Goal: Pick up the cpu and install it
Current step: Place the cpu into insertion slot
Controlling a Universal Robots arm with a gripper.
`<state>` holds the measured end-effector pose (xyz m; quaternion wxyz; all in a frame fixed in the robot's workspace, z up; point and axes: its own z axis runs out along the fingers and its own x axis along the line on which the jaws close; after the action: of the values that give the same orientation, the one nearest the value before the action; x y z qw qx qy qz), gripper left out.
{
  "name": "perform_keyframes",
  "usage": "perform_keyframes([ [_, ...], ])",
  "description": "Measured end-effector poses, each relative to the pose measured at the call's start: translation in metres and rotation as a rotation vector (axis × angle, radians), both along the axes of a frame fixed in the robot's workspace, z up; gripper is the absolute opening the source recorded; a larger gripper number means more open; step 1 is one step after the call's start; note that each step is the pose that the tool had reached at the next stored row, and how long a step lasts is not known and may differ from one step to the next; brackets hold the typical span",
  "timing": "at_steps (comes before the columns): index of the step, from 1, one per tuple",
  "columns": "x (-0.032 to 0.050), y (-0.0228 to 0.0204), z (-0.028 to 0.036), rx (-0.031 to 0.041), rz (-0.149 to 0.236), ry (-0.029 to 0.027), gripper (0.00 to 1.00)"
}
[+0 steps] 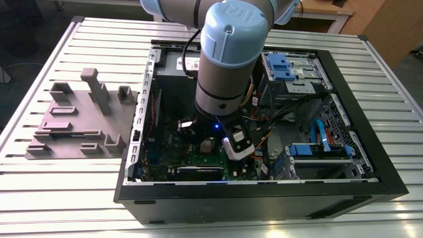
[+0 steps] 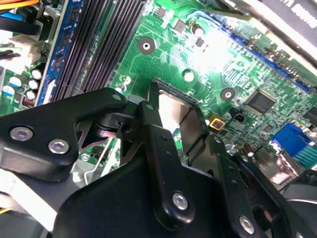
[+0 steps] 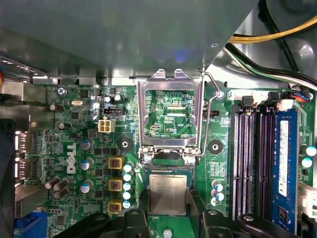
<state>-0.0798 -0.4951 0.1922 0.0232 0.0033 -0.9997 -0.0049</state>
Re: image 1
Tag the brown wooden cabinet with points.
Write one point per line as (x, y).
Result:
(390, 29)

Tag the silver square CPU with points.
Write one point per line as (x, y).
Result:
(207, 146)

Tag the wooden desk white frame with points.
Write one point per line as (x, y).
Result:
(340, 11)

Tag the grey plastic parts rack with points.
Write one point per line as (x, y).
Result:
(83, 119)

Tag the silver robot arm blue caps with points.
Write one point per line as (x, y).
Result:
(228, 74)

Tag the CPU socket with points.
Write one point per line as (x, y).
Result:
(206, 154)

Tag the green motherboard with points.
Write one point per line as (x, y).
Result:
(171, 148)

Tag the green RAM stick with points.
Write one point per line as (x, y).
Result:
(67, 136)

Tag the grey power supply unit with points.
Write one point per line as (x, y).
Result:
(175, 94)

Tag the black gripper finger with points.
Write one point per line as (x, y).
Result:
(184, 124)

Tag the black graphics card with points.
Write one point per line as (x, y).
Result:
(198, 174)

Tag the metal disk bay cage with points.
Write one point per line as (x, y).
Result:
(291, 171)

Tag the blue plastic drive carrier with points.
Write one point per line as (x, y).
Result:
(280, 62)

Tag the metal drive cage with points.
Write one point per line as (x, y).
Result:
(299, 86)

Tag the hard disk in blue carrier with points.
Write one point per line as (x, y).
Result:
(302, 150)

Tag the black open PC case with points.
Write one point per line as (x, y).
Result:
(231, 198)

